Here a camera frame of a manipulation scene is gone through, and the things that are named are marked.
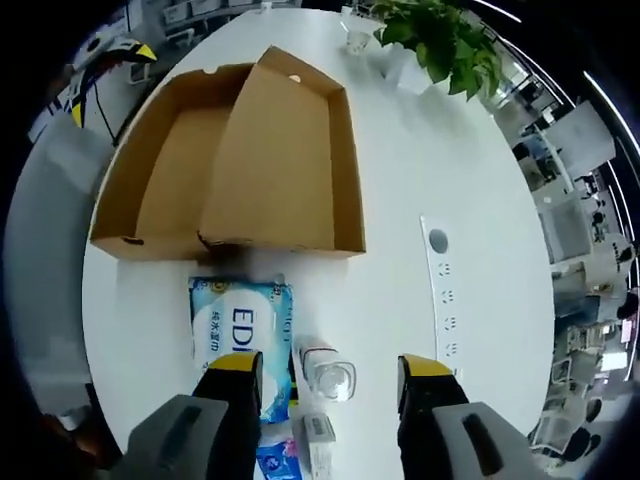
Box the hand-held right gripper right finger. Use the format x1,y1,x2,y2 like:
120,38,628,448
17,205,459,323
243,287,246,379
396,353,539,480

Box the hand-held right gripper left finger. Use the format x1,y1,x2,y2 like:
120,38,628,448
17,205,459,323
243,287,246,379
124,351,265,480

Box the white soft wet wipes pack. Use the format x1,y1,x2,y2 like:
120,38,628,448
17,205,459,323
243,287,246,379
187,273,296,426

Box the blue soft tissue pack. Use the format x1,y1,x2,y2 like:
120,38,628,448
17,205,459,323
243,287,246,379
254,429,301,480

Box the small white bottle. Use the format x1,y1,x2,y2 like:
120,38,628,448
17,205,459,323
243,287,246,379
291,333,359,404

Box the long white carton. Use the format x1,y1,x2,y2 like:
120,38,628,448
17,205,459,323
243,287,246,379
292,412,346,480

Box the brown cardboard shoe box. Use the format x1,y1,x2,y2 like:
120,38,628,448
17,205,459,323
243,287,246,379
88,44,368,262

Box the white table socket strip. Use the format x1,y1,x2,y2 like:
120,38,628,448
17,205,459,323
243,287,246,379
418,213,464,374

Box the grey mesh office chair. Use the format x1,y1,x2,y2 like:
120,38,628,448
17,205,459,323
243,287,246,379
2,119,126,416

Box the clear glass cup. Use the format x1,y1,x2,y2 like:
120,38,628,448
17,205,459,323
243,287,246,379
341,19,374,55

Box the green potted plant white pot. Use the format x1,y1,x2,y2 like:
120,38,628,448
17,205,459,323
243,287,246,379
369,0,504,101

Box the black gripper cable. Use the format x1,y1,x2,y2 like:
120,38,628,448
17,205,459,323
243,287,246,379
92,79,121,147

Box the blue white wall poster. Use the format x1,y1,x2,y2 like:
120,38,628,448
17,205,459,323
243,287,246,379
27,74,86,144

